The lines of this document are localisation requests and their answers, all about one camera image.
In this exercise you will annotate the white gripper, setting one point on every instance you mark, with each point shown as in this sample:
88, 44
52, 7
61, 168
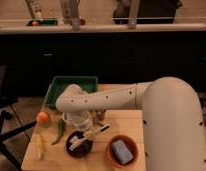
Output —
81, 120

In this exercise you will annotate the white dish brush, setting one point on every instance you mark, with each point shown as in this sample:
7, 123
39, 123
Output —
88, 135

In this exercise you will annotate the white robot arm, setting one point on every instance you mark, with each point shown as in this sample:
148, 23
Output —
174, 137

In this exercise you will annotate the dark purple bowl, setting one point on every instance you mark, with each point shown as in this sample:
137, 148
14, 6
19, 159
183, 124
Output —
80, 151

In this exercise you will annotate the orange bowl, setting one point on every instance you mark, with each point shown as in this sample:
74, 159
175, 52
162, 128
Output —
131, 145

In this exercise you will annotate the white cup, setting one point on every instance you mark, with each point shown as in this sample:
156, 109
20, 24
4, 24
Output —
65, 117

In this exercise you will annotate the green chili pepper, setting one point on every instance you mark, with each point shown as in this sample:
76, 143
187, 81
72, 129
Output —
61, 128

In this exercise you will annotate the red tomato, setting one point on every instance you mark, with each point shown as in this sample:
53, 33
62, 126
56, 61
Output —
43, 117

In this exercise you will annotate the green tray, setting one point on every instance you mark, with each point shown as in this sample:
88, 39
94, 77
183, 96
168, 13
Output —
60, 83

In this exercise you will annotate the blue sponge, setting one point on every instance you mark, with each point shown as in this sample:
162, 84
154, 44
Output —
122, 152

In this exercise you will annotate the black chair frame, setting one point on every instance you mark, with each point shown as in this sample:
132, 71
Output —
7, 135

